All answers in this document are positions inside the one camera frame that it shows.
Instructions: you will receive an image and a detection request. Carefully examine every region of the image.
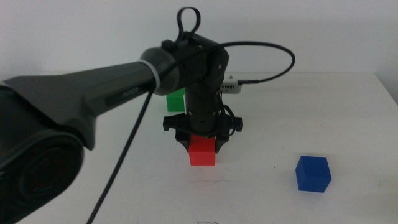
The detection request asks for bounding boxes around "red cube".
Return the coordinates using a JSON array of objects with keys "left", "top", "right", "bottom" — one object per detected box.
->
[{"left": 188, "top": 134, "right": 216, "bottom": 167}]

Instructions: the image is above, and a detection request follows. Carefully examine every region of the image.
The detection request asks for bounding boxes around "black braided camera cable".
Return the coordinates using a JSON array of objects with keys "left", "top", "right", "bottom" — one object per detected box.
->
[{"left": 85, "top": 6, "right": 296, "bottom": 224}]

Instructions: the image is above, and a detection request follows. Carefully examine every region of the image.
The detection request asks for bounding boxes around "green cube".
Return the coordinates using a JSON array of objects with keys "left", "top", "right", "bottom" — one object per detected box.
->
[{"left": 166, "top": 88, "right": 187, "bottom": 113}]

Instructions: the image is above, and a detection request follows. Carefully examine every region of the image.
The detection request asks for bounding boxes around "blue cube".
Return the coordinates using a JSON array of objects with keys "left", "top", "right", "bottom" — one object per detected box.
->
[{"left": 295, "top": 155, "right": 333, "bottom": 194}]

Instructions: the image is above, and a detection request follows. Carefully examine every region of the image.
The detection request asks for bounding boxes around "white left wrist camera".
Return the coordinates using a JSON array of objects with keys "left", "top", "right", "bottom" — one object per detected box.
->
[{"left": 220, "top": 79, "right": 244, "bottom": 95}]

